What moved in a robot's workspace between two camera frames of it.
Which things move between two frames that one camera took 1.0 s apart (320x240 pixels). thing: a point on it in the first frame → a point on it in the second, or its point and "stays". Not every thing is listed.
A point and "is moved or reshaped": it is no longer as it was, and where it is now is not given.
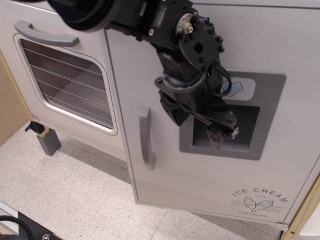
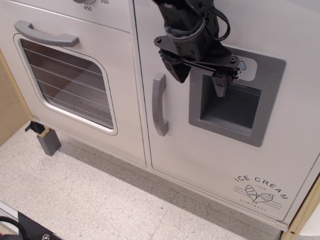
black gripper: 203,96 → 205,51
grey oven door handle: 26,29 stays
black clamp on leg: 36,127 stays
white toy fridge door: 277,39 is moved or reshaped
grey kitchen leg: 49,142 stays
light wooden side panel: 15,117 stays
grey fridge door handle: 145,121 → 159,84
